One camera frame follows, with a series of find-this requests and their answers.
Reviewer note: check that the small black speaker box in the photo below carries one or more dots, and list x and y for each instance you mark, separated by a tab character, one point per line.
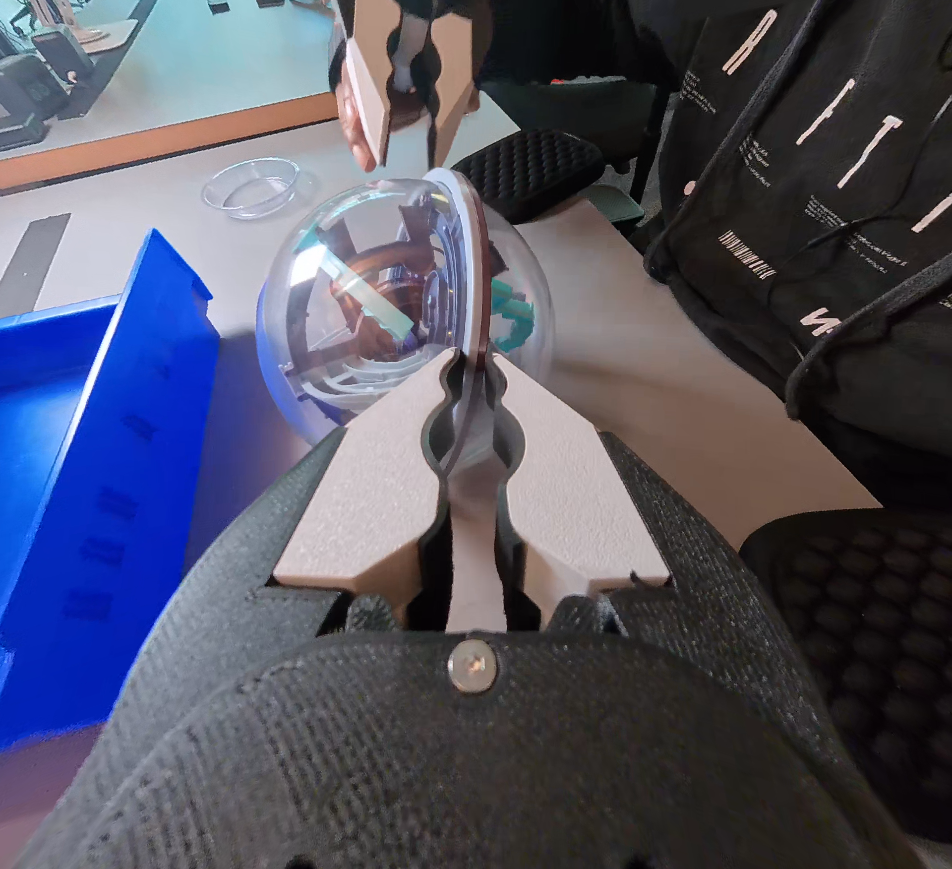
63	54

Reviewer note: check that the black perforated chair armrest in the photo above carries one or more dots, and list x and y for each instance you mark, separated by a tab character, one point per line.
870	661
528	169

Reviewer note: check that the black desk mat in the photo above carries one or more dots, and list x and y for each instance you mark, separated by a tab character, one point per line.
126	43

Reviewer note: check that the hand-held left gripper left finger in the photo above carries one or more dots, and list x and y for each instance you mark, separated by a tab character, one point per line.
364	512

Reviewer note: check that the blue plastic bin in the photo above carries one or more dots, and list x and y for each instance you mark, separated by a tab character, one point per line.
89	475

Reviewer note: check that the person's right hand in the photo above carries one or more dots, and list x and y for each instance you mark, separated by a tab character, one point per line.
353	129

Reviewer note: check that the clear plastic maze ball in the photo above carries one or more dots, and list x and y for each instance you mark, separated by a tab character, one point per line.
357	274

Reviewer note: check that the black power station box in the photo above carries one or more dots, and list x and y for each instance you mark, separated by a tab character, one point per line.
30	91

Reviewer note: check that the orange-edged grey desk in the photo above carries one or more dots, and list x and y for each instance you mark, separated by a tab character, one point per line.
208	80

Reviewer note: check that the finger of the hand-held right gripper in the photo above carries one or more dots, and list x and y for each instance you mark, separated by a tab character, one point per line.
368	58
455	73

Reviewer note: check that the grey-green chair seat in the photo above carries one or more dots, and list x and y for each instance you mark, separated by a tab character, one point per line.
617	203

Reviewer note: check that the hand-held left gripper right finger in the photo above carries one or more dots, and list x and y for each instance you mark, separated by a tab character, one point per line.
580	512

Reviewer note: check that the long black bar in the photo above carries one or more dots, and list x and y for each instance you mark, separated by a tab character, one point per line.
22	134

